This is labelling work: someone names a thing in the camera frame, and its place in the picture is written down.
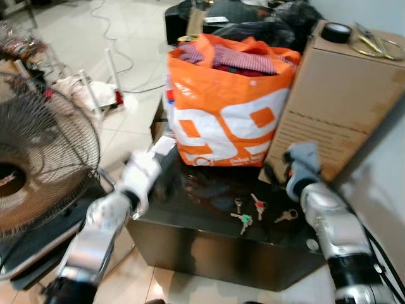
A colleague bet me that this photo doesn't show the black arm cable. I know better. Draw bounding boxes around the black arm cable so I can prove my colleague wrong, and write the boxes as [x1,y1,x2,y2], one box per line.
[352,215,405,304]

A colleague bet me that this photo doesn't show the white legged rack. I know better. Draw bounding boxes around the white legged rack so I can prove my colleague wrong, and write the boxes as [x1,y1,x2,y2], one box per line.
[77,47,125,121]

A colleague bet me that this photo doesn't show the black glossy low table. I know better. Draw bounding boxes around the black glossy low table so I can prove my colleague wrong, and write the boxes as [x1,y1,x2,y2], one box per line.
[126,95,405,293]

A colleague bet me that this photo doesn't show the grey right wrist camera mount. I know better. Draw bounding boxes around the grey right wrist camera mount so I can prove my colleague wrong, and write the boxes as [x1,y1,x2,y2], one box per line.
[283,142,323,201]

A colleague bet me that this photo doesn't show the white plastic wrapper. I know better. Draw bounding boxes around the white plastic wrapper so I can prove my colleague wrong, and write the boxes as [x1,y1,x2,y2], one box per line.
[151,135,177,157]

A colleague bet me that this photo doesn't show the black tape roll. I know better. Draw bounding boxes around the black tape roll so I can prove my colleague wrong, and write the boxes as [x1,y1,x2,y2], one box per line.
[322,22,353,44]

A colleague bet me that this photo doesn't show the tall brown cardboard box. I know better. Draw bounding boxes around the tall brown cardboard box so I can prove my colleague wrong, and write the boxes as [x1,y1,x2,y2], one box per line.
[262,20,405,186]

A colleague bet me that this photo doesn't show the black wire guard fan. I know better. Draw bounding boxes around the black wire guard fan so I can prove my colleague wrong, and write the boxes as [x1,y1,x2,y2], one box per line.
[0,71,103,243]

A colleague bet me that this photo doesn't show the key with green cap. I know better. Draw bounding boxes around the key with green cap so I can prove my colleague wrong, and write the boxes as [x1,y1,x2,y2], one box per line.
[230,212,253,236]

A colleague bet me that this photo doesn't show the brass silver key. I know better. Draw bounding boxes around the brass silver key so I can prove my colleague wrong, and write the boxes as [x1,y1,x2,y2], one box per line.
[275,208,299,224]

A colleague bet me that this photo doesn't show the white floor cable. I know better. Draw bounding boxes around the white floor cable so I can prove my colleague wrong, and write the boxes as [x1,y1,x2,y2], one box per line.
[89,0,168,94]

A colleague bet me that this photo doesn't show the red striped cloth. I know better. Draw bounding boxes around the red striped cloth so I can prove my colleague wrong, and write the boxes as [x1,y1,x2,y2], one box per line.
[178,42,299,77]

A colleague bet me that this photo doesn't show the orange white shopping bag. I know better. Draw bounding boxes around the orange white shopping bag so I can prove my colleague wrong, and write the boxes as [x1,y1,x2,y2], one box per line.
[165,33,302,168]

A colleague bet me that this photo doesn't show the key with red cap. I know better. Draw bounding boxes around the key with red cap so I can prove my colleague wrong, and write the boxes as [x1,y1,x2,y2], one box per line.
[249,193,267,222]

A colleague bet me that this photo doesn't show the black plastic bag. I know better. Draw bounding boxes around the black plastic bag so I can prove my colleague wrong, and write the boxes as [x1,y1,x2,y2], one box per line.
[211,0,325,53]

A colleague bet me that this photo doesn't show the gold handled scissors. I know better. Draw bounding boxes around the gold handled scissors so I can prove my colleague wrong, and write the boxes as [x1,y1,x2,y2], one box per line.
[347,24,404,61]

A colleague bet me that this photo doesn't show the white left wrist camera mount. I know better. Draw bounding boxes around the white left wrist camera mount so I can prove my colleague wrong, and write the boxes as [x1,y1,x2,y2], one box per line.
[119,151,163,205]

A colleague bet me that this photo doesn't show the pale pink cloth pile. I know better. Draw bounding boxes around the pale pink cloth pile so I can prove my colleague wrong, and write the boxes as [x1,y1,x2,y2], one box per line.
[53,75,118,116]

